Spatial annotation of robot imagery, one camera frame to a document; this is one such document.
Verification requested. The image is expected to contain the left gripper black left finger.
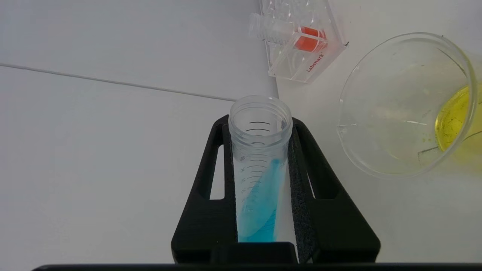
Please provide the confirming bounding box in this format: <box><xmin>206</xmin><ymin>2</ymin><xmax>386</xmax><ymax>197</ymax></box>
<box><xmin>171</xmin><ymin>114</ymin><xmax>239</xmax><ymax>264</ymax></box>

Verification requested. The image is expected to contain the clear acrylic test tube rack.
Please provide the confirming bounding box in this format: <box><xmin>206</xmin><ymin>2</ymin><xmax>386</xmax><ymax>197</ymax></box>
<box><xmin>259</xmin><ymin>0</ymin><xmax>349</xmax><ymax>84</ymax></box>

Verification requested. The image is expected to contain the clear glass beaker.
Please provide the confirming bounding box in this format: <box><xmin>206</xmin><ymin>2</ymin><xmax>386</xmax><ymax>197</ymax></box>
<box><xmin>337</xmin><ymin>32</ymin><xmax>482</xmax><ymax>180</ymax></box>

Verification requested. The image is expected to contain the test tube with red liquid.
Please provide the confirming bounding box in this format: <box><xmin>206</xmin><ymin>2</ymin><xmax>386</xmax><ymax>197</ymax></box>
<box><xmin>248</xmin><ymin>13</ymin><xmax>328</xmax><ymax>54</ymax></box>

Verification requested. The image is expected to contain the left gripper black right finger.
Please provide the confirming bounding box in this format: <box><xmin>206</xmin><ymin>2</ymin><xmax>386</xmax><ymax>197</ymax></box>
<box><xmin>288</xmin><ymin>117</ymin><xmax>381</xmax><ymax>264</ymax></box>

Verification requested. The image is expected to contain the test tube with blue liquid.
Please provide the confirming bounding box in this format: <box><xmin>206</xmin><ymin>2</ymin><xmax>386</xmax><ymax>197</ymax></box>
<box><xmin>228</xmin><ymin>95</ymin><xmax>293</xmax><ymax>244</ymax></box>

